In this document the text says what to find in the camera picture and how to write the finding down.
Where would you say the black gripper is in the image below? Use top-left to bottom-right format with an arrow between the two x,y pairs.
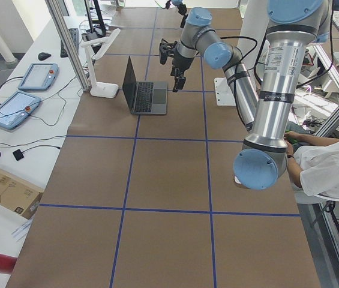
170,53 -> 194,92
177,4 -> 188,28

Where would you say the grey laptop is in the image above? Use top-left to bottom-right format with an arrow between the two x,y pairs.
122,57 -> 168,115

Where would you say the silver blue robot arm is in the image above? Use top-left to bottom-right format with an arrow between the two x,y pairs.
169,1 -> 332,190
164,0 -> 188,28

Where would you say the white desk lamp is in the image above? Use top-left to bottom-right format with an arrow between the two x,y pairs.
80,28 -> 121,98

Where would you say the white computer mouse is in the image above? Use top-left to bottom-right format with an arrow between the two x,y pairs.
234,176 -> 241,184

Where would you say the black computer mouse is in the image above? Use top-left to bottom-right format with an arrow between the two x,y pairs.
38,52 -> 51,61

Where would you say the black keyboard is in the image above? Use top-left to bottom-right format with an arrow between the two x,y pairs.
59,28 -> 80,58

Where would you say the far blue teach pendant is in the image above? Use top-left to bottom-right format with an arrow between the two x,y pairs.
18,63 -> 59,92

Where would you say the blue teach pendant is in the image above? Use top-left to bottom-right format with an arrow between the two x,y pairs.
0,91 -> 41,130
18,63 -> 59,92

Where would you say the near blue teach pendant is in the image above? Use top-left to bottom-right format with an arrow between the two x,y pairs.
0,91 -> 41,130

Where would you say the person in white shirt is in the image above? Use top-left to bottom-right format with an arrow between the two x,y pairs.
284,131 -> 339,204

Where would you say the small black square puck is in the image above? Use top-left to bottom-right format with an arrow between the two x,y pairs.
13,149 -> 25,161

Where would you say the brown cardboard box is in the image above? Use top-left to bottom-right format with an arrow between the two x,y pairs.
0,169 -> 44,219

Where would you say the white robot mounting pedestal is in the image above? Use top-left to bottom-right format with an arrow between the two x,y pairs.
214,0 -> 269,107

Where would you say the aluminium frame post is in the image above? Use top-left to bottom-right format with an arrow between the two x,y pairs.
45,0 -> 89,92

